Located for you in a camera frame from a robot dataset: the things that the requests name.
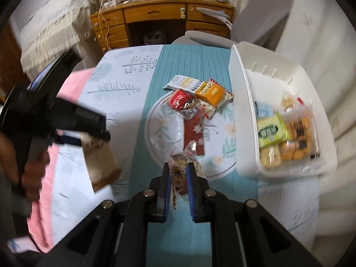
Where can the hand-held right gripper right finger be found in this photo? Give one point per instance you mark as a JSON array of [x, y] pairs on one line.
[[192, 189]]

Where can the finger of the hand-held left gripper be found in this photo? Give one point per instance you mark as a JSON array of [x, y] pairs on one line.
[[69, 140], [91, 122]]

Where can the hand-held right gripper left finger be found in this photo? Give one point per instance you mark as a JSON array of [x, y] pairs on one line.
[[167, 189]]

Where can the dark brown clear snack packet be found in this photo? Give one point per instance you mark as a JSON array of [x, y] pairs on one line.
[[179, 172]]

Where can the brown paper snack packet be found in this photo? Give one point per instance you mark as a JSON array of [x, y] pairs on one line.
[[103, 167]]

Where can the white floral plate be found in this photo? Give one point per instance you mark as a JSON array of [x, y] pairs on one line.
[[164, 128]]

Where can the white plastic storage bin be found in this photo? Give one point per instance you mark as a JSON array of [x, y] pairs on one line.
[[314, 83]]

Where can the person's left hand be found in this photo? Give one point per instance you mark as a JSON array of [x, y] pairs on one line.
[[33, 180]]

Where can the dark red long packet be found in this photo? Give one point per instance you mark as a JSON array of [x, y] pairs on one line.
[[193, 133]]

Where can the brown wooden cabinet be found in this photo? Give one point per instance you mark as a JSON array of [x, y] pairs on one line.
[[11, 61]]

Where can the red clear snack packet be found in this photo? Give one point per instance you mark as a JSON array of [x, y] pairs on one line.
[[179, 98]]

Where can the pink blanket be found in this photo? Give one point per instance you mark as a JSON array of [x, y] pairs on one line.
[[41, 228]]

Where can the white lace cloth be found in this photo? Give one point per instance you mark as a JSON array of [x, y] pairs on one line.
[[52, 19]]

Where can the white beige bar packet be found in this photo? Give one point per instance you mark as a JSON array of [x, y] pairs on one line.
[[178, 82]]

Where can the green snack packet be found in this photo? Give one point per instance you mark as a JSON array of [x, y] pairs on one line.
[[271, 130]]

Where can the orange label snack packet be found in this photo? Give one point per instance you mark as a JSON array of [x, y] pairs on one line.
[[211, 91]]

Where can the black bag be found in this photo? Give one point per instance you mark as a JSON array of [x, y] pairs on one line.
[[154, 37]]

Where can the light blue snack packet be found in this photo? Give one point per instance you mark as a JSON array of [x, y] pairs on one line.
[[262, 110]]

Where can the clear bag of orange crackers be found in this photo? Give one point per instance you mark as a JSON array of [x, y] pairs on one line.
[[300, 133]]

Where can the clear bag of lumpy cookies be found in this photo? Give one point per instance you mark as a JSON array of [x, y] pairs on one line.
[[288, 101]]

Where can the wooden desk with drawers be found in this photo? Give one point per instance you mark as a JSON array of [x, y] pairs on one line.
[[164, 12]]

